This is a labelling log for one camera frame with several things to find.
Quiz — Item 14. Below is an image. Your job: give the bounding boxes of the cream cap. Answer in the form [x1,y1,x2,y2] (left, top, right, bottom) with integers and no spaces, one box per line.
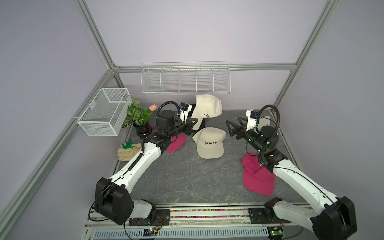
[192,127,226,159]
[196,95,223,119]
[258,116,271,131]

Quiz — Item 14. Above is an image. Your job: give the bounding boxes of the black cap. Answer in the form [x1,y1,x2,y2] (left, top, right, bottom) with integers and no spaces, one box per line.
[189,104,205,132]

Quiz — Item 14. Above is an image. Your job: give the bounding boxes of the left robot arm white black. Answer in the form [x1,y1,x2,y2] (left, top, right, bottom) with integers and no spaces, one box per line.
[90,101,198,225]

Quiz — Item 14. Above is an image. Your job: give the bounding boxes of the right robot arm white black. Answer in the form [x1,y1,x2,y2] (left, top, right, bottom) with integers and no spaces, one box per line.
[226,105,358,240]

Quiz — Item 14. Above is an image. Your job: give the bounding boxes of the pink cap left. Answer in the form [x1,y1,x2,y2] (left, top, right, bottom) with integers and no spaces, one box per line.
[150,127,187,155]

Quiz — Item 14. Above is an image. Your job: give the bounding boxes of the pink cap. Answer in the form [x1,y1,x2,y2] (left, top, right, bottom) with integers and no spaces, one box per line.
[242,154,276,196]
[150,127,187,155]

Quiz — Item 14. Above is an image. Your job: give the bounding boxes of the pink tulip flower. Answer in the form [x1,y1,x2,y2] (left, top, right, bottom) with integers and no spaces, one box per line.
[149,104,158,112]

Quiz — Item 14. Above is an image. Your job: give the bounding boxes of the pink cap right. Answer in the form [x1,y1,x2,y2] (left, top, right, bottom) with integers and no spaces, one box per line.
[242,154,276,196]

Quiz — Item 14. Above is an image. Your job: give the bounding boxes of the black plant pot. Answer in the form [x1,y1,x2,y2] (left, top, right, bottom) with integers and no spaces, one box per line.
[133,122,153,140]

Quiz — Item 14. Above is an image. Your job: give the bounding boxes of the green artificial plant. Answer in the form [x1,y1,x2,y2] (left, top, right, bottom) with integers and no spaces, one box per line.
[122,99,153,128]

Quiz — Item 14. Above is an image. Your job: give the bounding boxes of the small green toy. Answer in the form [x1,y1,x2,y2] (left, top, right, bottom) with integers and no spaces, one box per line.
[122,139,134,150]

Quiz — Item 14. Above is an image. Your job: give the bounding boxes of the green circuit board right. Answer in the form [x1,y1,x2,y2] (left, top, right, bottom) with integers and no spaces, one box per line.
[267,227,284,239]

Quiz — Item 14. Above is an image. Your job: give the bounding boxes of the green circuit board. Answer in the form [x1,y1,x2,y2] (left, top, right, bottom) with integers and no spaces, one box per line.
[267,227,284,239]
[143,228,158,237]

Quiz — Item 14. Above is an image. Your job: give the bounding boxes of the green circuit board left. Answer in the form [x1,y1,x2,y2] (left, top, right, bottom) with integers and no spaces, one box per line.
[143,228,158,237]

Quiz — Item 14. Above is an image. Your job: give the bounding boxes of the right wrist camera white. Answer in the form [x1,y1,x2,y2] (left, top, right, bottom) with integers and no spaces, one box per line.
[246,109,260,131]

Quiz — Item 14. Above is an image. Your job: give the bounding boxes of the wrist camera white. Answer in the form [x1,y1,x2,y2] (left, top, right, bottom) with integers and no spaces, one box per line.
[179,103,192,122]
[246,109,260,131]

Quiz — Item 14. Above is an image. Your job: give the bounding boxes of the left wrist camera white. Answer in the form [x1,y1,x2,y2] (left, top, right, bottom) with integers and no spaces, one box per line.
[179,103,192,122]

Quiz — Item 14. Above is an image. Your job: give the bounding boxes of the long white wire shelf basket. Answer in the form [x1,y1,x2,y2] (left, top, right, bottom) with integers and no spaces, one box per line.
[141,62,232,95]

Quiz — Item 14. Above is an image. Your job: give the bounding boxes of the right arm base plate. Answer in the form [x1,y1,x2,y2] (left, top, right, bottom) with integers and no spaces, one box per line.
[248,208,290,225]

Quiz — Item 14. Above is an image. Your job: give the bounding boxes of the white wire cube basket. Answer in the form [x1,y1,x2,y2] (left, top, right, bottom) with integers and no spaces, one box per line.
[77,88,132,137]

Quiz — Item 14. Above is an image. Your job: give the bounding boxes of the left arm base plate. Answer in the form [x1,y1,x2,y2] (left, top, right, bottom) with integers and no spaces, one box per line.
[129,209,171,226]

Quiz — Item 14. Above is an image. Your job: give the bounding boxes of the white slotted cable duct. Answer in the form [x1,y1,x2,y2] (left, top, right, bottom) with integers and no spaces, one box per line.
[91,227,269,240]

